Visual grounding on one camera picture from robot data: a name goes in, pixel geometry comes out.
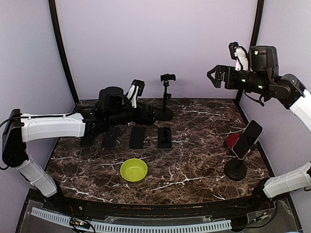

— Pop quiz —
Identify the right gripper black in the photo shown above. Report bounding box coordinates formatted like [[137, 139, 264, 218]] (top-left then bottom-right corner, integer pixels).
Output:
[[208, 64, 270, 95]]

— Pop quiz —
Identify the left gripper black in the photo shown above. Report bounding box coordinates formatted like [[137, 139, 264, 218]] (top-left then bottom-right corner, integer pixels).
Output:
[[106, 101, 163, 128]]

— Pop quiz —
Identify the black tall phone stand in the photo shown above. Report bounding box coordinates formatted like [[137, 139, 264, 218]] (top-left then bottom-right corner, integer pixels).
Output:
[[157, 74, 176, 121]]

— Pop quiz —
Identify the large black phone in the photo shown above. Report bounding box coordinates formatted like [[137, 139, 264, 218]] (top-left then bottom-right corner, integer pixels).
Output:
[[129, 126, 145, 149]]

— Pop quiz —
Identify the pink phone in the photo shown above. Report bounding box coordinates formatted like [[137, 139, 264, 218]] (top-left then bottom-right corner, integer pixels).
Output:
[[157, 127, 172, 150]]

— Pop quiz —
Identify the purple edged phone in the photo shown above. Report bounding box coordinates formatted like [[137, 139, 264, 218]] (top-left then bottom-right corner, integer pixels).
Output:
[[101, 127, 121, 149]]

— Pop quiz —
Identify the green bowl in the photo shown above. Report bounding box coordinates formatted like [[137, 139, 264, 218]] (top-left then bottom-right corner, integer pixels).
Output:
[[120, 158, 148, 183]]

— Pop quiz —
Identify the dark blue phone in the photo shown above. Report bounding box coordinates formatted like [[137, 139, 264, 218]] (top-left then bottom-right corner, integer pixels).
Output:
[[80, 136, 94, 147]]

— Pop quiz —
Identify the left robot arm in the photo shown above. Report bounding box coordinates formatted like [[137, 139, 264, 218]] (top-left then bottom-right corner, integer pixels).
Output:
[[2, 84, 156, 212]]

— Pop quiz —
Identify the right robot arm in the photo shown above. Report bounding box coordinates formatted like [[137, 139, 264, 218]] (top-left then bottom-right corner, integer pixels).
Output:
[[207, 42, 311, 211]]

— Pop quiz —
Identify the red bowl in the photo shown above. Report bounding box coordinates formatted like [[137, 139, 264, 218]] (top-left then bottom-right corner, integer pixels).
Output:
[[226, 133, 257, 154]]

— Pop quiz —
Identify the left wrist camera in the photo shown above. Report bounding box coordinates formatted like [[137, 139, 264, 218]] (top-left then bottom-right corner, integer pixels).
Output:
[[125, 80, 145, 108]]

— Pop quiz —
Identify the right black corner post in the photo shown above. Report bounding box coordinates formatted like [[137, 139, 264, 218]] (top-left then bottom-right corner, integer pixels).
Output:
[[235, 0, 264, 105]]

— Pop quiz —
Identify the black corner post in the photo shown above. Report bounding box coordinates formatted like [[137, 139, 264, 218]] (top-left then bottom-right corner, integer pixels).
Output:
[[235, 0, 264, 105], [48, 0, 80, 104]]

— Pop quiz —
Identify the black front rail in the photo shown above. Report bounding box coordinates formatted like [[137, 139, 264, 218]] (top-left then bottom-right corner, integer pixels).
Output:
[[29, 189, 287, 220]]

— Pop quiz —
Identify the white cable duct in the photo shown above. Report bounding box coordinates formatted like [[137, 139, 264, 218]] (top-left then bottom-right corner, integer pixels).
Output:
[[31, 207, 232, 233]]

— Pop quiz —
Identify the left black corner post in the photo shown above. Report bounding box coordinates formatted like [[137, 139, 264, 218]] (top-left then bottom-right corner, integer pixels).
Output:
[[48, 0, 80, 104]]

